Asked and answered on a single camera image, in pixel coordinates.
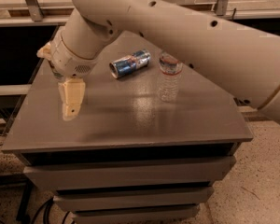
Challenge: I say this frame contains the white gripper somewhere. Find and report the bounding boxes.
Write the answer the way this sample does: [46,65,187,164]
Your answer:
[36,31,97,121]

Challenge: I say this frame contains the green white 7up can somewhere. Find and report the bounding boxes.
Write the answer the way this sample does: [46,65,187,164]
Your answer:
[51,67,65,82]

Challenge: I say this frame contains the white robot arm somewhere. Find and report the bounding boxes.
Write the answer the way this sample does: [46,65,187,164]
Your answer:
[37,0,280,124]

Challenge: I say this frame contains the blue silver energy drink can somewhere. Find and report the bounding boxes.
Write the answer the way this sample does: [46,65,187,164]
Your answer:
[109,49,151,79]

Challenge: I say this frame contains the grey drawer cabinet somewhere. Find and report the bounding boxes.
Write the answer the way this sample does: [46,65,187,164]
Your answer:
[3,33,252,224]

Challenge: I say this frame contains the clear plastic water bottle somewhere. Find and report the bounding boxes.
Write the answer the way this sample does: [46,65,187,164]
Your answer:
[157,51,183,103]

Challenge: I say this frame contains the metal window frame railing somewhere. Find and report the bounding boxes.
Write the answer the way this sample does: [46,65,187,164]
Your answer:
[0,0,280,28]

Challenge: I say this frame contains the black floor cables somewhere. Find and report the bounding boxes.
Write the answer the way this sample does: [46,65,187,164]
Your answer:
[0,196,76,224]

